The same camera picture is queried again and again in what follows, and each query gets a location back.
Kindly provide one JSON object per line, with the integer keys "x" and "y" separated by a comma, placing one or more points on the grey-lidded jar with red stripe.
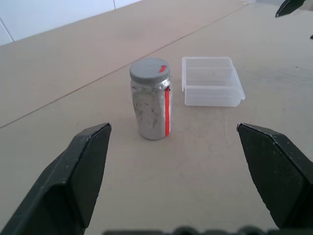
{"x": 149, "y": 110}

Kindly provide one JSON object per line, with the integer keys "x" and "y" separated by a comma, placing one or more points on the clear plastic bin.
{"x": 210, "y": 83}

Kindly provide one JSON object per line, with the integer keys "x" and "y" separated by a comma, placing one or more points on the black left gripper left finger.
{"x": 61, "y": 186}

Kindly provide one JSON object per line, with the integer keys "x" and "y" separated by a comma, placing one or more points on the grey plastic jar lid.
{"x": 149, "y": 69}

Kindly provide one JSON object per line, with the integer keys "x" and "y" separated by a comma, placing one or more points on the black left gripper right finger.
{"x": 281, "y": 176}

